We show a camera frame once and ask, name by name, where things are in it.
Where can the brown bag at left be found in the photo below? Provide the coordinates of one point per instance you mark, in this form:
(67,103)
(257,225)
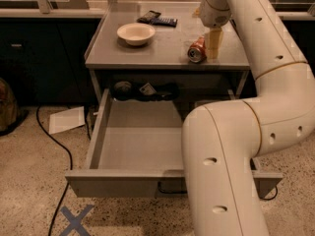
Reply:
(9,109)

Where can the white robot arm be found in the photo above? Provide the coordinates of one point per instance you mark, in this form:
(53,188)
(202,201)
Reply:
(220,138)

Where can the dark snack bag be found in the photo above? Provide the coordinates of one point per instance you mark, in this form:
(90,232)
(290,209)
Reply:
(149,17)

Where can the blue tape cross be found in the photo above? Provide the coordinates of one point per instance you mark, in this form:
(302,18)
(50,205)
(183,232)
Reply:
(75,221)

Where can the black items behind drawer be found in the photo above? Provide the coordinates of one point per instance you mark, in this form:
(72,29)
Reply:
(124,90)

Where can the red coke can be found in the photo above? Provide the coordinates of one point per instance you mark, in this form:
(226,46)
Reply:
(197,50)

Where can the white paper sheet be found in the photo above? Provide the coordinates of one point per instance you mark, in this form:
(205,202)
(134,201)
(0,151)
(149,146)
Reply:
(66,120)

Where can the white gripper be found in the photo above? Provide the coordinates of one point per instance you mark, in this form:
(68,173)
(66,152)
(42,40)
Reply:
(213,16)

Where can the white ceramic bowl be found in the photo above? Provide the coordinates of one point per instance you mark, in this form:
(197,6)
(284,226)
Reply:
(136,34)

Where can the grey metal cabinet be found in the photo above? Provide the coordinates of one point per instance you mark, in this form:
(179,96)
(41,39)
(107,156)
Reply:
(164,59)

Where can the grey open top drawer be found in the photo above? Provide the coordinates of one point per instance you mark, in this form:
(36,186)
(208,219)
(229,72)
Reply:
(135,144)

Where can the dark counter cabinet left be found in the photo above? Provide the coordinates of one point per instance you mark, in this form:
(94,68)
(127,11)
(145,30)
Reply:
(42,59)

